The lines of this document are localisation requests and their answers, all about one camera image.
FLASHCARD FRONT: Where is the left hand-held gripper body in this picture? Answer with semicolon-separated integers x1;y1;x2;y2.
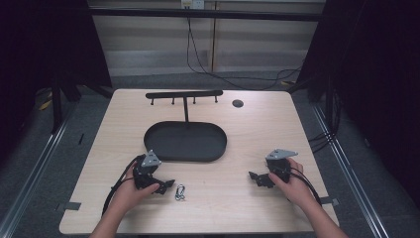
133;149;166;191

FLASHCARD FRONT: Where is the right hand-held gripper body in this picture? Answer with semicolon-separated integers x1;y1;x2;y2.
264;148;299;184

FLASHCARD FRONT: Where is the silver carabiner keyring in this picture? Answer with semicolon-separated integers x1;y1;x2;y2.
174;183;187;202

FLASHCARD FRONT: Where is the black hook rack with tray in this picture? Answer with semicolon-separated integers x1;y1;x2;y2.
143;89;229;164

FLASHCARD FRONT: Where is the person's left hand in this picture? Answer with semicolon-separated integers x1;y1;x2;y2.
113;164;161;214

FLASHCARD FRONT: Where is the person's right hand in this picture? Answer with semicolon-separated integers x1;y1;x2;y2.
267;157;315;210

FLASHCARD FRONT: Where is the grey tape strip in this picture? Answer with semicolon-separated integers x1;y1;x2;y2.
319;196;340;207
54;201;82;213

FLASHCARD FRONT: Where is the black metal stand leg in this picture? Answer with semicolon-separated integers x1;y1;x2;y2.
50;83;64;135

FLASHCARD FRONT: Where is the yellow floor object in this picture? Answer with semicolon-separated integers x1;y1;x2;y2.
37;98;53;112

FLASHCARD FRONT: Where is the dark curtain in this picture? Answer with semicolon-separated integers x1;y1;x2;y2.
0;0;113;167
295;0;420;209

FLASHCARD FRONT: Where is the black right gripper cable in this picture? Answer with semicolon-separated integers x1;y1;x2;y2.
289;167;323;206

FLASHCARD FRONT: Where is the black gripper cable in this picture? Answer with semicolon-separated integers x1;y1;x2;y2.
289;167;323;206
101;154;147;216

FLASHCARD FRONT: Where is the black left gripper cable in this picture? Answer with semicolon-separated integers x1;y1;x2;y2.
101;154;147;216

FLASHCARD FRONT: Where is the bundle of black floor cables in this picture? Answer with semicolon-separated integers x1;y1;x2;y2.
307;88;341;155

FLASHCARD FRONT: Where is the metal floor rail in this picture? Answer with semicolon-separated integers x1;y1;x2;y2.
0;115;72;238
311;103;392;238

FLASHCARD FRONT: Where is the black wall cable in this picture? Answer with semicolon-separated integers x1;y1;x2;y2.
185;16;303;91

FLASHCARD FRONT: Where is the black horizontal frame bar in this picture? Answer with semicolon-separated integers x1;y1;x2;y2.
88;7;322;23

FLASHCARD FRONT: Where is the white wall socket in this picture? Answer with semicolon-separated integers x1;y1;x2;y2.
180;0;206;11

